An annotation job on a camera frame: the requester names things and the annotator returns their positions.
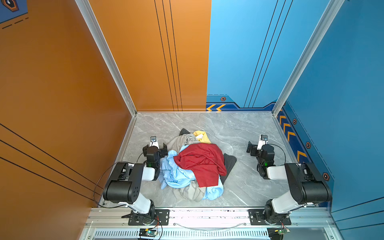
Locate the green circuit board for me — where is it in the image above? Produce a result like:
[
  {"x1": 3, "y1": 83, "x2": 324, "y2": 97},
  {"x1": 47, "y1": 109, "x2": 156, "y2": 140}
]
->
[
  {"x1": 267, "y1": 228, "x2": 291, "y2": 240},
  {"x1": 139, "y1": 229, "x2": 159, "y2": 239}
]

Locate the aluminium front rail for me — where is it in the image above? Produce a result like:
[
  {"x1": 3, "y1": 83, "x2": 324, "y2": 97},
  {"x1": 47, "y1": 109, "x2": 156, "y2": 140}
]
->
[{"x1": 79, "y1": 207, "x2": 343, "y2": 240}]

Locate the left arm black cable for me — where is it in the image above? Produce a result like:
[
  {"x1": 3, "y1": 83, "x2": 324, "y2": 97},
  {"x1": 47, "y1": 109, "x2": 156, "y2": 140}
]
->
[{"x1": 93, "y1": 152, "x2": 145, "y2": 209}]

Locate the left aluminium corner post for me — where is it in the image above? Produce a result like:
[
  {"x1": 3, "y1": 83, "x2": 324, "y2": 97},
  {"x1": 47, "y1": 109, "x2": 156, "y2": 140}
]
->
[{"x1": 75, "y1": 0, "x2": 137, "y2": 117}]

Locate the beige grey cloth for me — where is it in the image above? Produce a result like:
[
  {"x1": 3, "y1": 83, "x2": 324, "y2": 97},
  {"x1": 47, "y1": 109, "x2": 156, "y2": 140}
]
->
[{"x1": 163, "y1": 130, "x2": 206, "y2": 202}]

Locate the right green circuit board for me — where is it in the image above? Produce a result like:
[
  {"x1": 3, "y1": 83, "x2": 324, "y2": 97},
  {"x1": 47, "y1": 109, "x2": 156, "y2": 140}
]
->
[{"x1": 267, "y1": 228, "x2": 291, "y2": 240}]

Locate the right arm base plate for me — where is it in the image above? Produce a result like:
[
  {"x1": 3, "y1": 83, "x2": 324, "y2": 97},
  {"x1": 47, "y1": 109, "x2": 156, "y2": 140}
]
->
[{"x1": 248, "y1": 209, "x2": 292, "y2": 226}]

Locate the yellow cloth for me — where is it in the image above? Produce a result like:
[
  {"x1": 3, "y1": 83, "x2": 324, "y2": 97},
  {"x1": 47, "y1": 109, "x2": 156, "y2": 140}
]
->
[{"x1": 193, "y1": 131, "x2": 211, "y2": 144}]

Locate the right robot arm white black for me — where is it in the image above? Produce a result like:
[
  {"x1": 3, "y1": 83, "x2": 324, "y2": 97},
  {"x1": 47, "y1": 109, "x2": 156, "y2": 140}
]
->
[{"x1": 247, "y1": 141, "x2": 332, "y2": 225}]

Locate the red cloth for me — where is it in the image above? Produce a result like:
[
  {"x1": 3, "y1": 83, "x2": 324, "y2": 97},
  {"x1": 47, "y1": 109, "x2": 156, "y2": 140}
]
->
[{"x1": 174, "y1": 143, "x2": 227, "y2": 188}]

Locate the aluminium corner post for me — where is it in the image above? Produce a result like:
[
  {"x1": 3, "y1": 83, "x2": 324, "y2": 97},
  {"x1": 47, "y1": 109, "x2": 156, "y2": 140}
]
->
[
  {"x1": 75, "y1": 0, "x2": 137, "y2": 117},
  {"x1": 272, "y1": 0, "x2": 345, "y2": 117}
]

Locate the dark grey cloth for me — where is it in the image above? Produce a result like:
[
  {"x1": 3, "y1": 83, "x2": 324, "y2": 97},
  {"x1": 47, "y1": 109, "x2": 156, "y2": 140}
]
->
[{"x1": 179, "y1": 128, "x2": 238, "y2": 185}]

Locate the left green circuit board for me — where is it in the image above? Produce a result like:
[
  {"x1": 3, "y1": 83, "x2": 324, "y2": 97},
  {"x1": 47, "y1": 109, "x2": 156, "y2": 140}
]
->
[{"x1": 139, "y1": 229, "x2": 159, "y2": 239}]

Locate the right aluminium corner post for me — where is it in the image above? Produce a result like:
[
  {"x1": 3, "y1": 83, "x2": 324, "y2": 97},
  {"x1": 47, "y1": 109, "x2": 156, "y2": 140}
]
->
[{"x1": 272, "y1": 0, "x2": 345, "y2": 117}]

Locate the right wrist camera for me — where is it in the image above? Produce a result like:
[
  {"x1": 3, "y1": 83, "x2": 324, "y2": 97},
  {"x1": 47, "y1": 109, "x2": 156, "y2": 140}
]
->
[{"x1": 257, "y1": 135, "x2": 268, "y2": 150}]

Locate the light blue cloth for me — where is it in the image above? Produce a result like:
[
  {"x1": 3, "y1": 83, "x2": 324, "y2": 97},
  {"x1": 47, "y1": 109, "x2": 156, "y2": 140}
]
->
[{"x1": 158, "y1": 150, "x2": 224, "y2": 202}]

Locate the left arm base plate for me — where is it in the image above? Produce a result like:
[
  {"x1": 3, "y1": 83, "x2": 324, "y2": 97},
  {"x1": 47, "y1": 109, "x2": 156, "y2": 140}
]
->
[{"x1": 128, "y1": 209, "x2": 170, "y2": 226}]

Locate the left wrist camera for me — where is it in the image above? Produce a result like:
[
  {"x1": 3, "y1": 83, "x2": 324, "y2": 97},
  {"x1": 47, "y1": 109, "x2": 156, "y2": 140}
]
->
[{"x1": 149, "y1": 136, "x2": 160, "y2": 149}]

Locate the white vent grille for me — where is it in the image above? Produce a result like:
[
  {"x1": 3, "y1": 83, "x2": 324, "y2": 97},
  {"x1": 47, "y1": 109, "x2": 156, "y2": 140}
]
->
[{"x1": 89, "y1": 228, "x2": 270, "y2": 240}]

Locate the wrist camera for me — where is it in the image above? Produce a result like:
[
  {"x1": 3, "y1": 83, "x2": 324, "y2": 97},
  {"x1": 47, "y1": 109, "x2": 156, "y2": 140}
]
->
[
  {"x1": 149, "y1": 136, "x2": 160, "y2": 149},
  {"x1": 257, "y1": 135, "x2": 268, "y2": 150}
]

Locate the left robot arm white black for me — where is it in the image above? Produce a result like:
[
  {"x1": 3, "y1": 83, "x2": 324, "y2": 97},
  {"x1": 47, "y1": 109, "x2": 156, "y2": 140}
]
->
[{"x1": 103, "y1": 144, "x2": 169, "y2": 226}]

